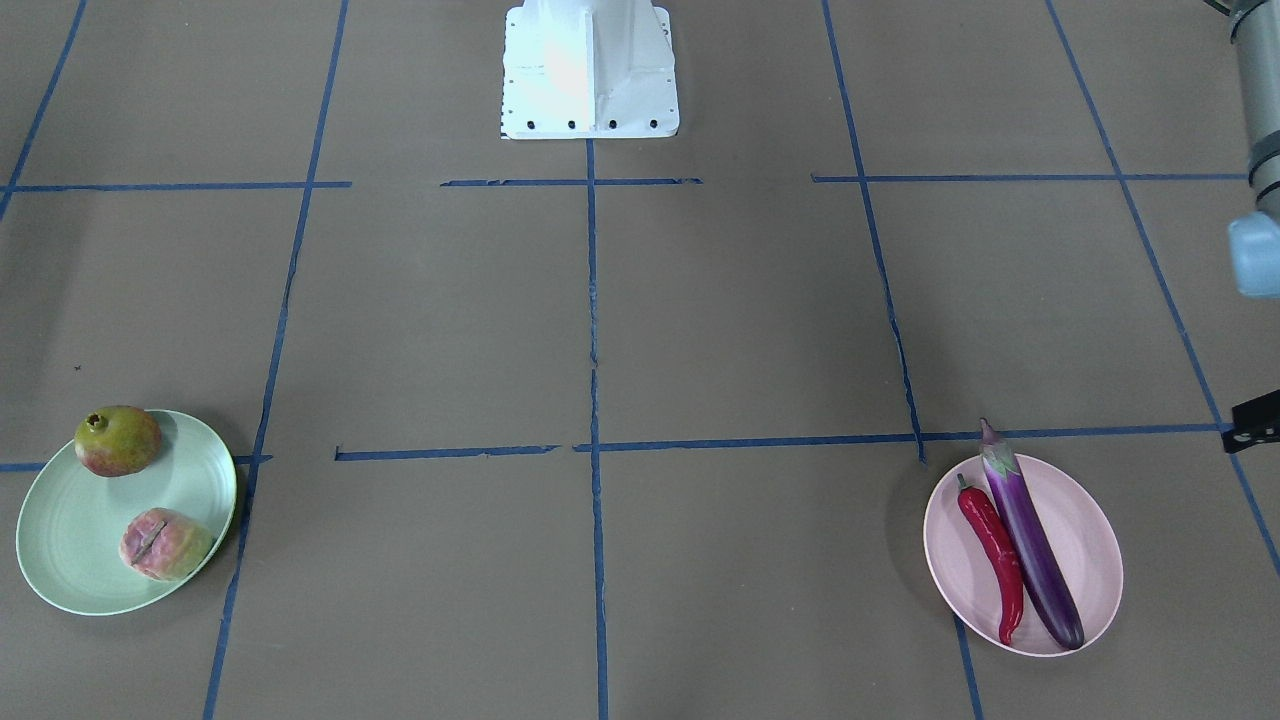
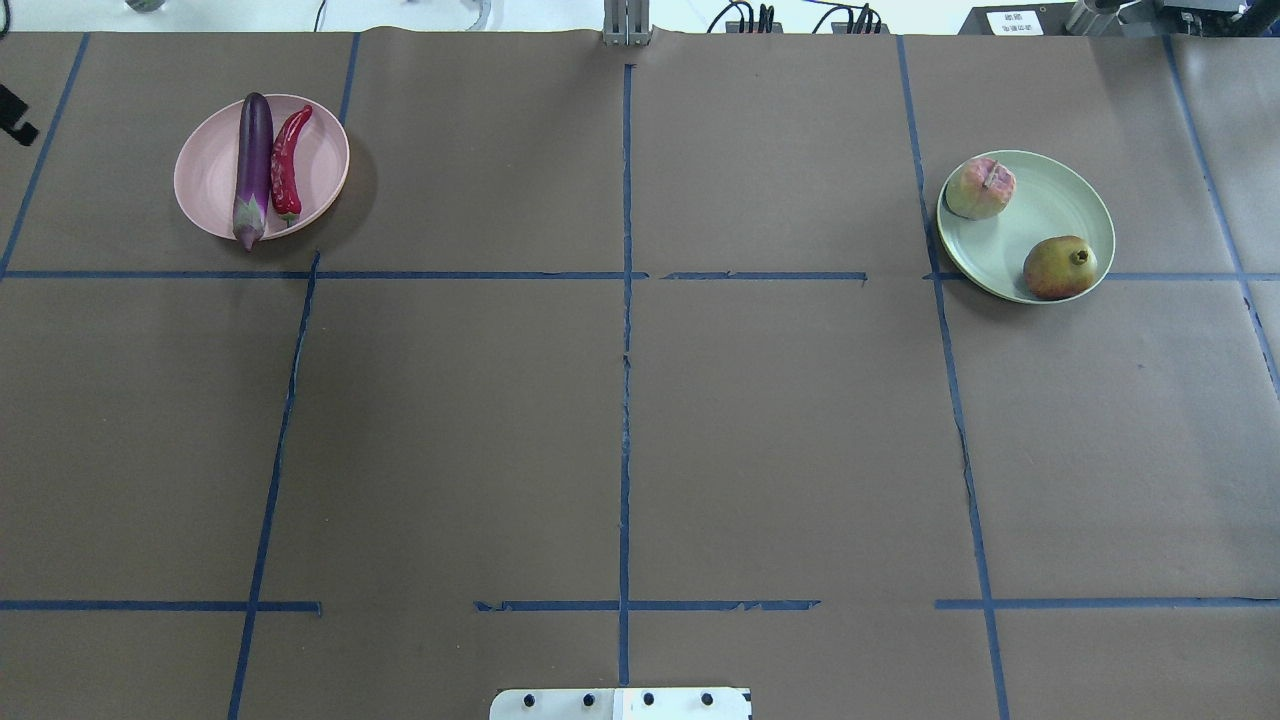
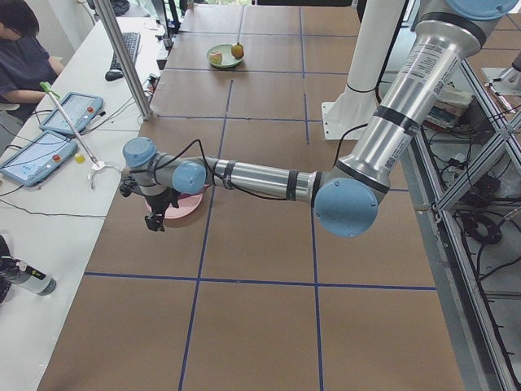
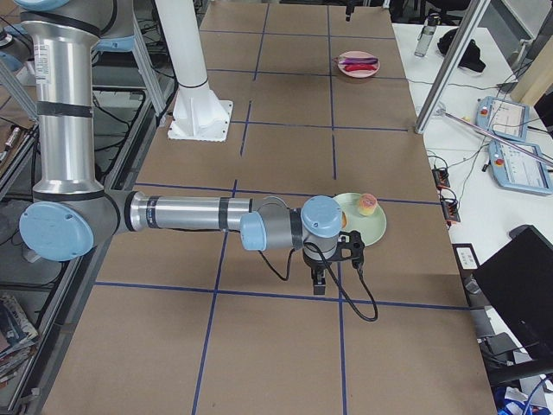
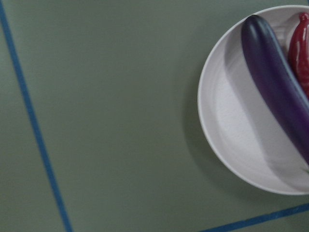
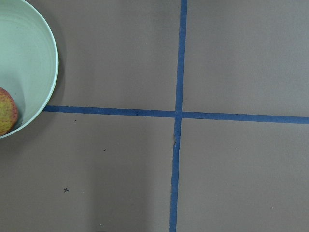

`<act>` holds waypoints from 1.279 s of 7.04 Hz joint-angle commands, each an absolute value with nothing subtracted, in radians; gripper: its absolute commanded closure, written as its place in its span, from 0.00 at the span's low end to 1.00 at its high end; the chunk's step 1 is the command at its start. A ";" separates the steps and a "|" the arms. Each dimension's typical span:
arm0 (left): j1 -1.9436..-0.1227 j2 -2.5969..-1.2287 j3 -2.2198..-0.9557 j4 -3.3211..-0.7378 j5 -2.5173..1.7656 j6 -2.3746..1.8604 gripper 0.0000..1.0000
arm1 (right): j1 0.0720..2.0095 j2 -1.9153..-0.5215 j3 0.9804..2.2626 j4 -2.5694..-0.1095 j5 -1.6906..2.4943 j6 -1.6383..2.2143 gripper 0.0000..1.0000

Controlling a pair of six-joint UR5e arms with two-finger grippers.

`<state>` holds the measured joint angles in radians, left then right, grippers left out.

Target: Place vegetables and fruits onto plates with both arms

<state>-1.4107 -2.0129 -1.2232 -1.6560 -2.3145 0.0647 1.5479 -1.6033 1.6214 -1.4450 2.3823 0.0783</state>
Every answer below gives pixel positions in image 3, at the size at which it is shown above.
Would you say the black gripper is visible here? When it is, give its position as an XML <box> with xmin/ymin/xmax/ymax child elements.
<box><xmin>144</xmin><ymin>189</ymin><xmax>177</xmax><ymax>231</ymax></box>

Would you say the pink peach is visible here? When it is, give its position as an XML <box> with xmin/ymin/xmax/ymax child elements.
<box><xmin>208</xmin><ymin>51</ymin><xmax>223</xmax><ymax>67</ymax></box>

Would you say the yellow-green pomegranate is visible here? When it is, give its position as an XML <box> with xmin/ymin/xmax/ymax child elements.
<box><xmin>230</xmin><ymin>42</ymin><xmax>244</xmax><ymax>60</ymax></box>

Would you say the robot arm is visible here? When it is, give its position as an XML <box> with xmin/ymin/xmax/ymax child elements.
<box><xmin>120</xmin><ymin>1</ymin><xmax>514</xmax><ymax>237</ymax></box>

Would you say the pink plate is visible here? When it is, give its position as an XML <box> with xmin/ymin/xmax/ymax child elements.
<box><xmin>145</xmin><ymin>193</ymin><xmax>203</xmax><ymax>220</ymax></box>

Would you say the upper teach pendant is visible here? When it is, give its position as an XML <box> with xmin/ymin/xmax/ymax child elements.
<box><xmin>39</xmin><ymin>92</ymin><xmax>104</xmax><ymax>137</ymax></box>

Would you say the teach pendant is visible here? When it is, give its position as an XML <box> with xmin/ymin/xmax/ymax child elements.
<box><xmin>39</xmin><ymin>92</ymin><xmax>104</xmax><ymax>137</ymax></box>
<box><xmin>1</xmin><ymin>130</ymin><xmax>78</xmax><ymax>187</ymax></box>

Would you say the lower teach pendant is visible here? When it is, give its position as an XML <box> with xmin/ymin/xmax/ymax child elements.
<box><xmin>1</xmin><ymin>130</ymin><xmax>78</xmax><ymax>187</ymax></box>

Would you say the black computer mouse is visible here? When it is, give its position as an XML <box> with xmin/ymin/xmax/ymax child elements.
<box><xmin>105</xmin><ymin>69</ymin><xmax>124</xmax><ymax>81</ymax></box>

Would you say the green plate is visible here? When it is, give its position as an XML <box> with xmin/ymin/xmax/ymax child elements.
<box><xmin>206</xmin><ymin>44</ymin><xmax>243</xmax><ymax>68</ymax></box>

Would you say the metal grabber stick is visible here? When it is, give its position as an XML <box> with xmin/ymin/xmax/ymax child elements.
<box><xmin>40</xmin><ymin>81</ymin><xmax>121</xmax><ymax>189</ymax></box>

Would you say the black keyboard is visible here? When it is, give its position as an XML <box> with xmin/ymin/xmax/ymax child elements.
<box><xmin>108</xmin><ymin>31</ymin><xmax>142</xmax><ymax>72</ymax></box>

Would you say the seated person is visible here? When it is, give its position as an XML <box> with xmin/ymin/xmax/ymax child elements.
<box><xmin>1</xmin><ymin>0</ymin><xmax>64</xmax><ymax>121</ymax></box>

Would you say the stack of books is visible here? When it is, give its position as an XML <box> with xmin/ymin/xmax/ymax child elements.
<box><xmin>425</xmin><ymin>82</ymin><xmax>474</xmax><ymax>129</ymax></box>

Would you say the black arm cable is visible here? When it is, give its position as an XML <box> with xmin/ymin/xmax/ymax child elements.
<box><xmin>129</xmin><ymin>138</ymin><xmax>286</xmax><ymax>201</ymax></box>

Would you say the aluminium frame post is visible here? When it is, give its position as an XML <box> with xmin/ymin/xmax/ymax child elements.
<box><xmin>94</xmin><ymin>0</ymin><xmax>153</xmax><ymax>121</ymax></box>

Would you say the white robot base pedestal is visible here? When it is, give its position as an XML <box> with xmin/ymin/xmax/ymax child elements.
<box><xmin>322</xmin><ymin>0</ymin><xmax>407</xmax><ymax>140</ymax></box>

